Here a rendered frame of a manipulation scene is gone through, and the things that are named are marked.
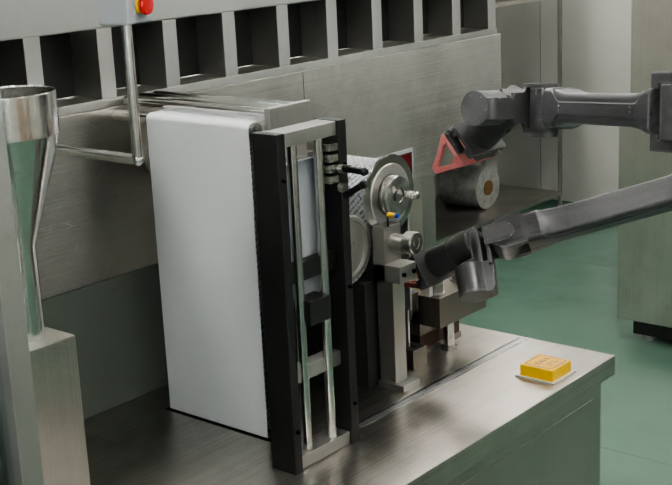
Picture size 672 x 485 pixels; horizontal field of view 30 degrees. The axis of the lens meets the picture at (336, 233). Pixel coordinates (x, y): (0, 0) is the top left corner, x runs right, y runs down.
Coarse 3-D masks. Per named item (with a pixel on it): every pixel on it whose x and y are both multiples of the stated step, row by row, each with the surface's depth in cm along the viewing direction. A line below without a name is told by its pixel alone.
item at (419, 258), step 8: (432, 248) 230; (440, 248) 228; (416, 256) 229; (424, 256) 230; (432, 256) 229; (440, 256) 227; (448, 256) 226; (416, 264) 228; (424, 264) 229; (432, 264) 229; (440, 264) 228; (448, 264) 227; (424, 272) 228; (432, 272) 229; (440, 272) 229; (448, 272) 229; (424, 280) 228; (432, 280) 229; (440, 280) 231
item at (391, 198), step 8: (392, 176) 225; (400, 176) 226; (384, 184) 224; (392, 184) 224; (400, 184) 226; (408, 184) 228; (384, 192) 223; (392, 192) 224; (400, 192) 226; (384, 200) 224; (392, 200) 225; (400, 200) 227; (408, 200) 228; (384, 208) 225; (392, 208) 225; (400, 208) 227
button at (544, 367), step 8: (528, 360) 234; (536, 360) 234; (544, 360) 234; (552, 360) 233; (560, 360) 233; (568, 360) 233; (520, 368) 233; (528, 368) 231; (536, 368) 230; (544, 368) 230; (552, 368) 229; (560, 368) 230; (568, 368) 233; (528, 376) 232; (536, 376) 231; (544, 376) 230; (552, 376) 229; (560, 376) 231
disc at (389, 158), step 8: (384, 160) 225; (392, 160) 227; (400, 160) 228; (376, 168) 223; (408, 168) 231; (368, 176) 222; (408, 176) 231; (368, 184) 222; (368, 192) 222; (368, 200) 223; (368, 208) 223; (408, 208) 232; (368, 216) 223; (376, 224) 225; (400, 224) 231
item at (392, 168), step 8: (384, 168) 225; (392, 168) 226; (400, 168) 228; (376, 176) 223; (384, 176) 225; (376, 184) 223; (376, 192) 224; (376, 200) 224; (376, 208) 224; (376, 216) 225; (384, 216) 226; (400, 216) 230
